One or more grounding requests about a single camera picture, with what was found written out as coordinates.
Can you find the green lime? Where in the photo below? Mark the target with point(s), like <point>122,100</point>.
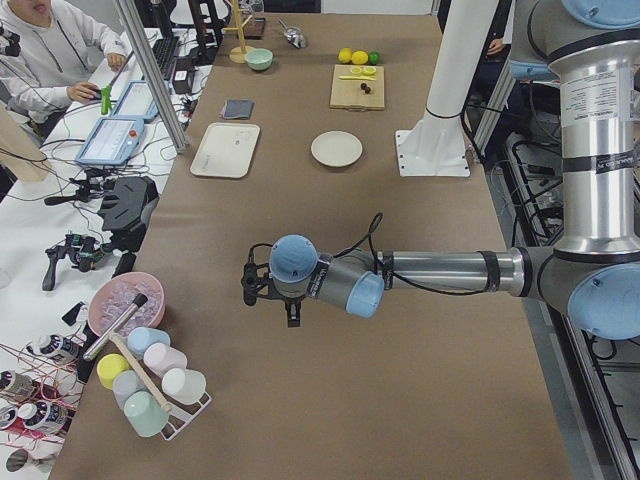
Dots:
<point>374,58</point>

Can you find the wooden cup tree stand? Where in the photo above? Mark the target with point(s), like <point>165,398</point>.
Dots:
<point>241,18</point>

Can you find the blue teach pendant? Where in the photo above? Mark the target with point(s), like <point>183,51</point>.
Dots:
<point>111,142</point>
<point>137,102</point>

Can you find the wooden pestle stick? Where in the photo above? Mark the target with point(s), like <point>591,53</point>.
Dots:
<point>119,342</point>

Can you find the mint green bowl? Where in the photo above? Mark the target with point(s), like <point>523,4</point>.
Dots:
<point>259,59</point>

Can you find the grey folded cloth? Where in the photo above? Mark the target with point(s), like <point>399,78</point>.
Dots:
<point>237,109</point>

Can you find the aluminium frame post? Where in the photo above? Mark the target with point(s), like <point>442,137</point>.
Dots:
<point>136,33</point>

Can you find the person in white hoodie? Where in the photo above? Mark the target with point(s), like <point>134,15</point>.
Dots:
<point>54,65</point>

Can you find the pink cup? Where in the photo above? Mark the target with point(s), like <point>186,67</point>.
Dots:
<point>159,358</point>

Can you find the mint cup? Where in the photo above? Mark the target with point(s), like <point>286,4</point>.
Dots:
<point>145,414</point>

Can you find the white cup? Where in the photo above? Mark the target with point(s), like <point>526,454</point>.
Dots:
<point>184,385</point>

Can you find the green marker stand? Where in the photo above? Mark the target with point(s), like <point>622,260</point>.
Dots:
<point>106,101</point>

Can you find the steel scoop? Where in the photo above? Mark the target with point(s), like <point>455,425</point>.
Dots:
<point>293,35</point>

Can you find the cream round plate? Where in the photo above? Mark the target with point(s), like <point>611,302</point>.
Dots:
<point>336,149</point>

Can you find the yellow lemon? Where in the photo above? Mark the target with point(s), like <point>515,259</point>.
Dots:
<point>359,57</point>
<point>345,55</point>

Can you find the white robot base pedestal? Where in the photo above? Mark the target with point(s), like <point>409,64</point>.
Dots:
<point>435,146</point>

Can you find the cream rabbit tray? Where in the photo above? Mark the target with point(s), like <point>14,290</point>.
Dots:
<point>226,150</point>

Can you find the steel muddler in bowl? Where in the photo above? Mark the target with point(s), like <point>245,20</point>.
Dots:
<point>92,351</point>

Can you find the bamboo cutting board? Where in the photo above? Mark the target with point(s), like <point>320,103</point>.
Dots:
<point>346,94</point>

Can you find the grey cup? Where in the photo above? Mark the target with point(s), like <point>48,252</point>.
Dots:
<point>125,385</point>

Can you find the yellow plastic knife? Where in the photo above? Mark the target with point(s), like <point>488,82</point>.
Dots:
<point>357,77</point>

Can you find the light blue cup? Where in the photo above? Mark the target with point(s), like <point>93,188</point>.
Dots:
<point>141,338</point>

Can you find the yellow cup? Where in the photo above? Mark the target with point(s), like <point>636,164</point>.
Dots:
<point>110,367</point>

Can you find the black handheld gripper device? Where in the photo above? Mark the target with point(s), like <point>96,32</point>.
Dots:
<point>84,252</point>

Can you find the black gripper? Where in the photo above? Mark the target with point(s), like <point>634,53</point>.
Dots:
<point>291,303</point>

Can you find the pink bowl with ice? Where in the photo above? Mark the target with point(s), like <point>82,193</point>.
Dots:
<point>112,299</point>

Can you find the white cup rack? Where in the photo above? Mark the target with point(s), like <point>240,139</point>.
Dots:
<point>182,415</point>

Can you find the black keyboard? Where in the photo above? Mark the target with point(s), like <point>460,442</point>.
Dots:
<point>164,51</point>

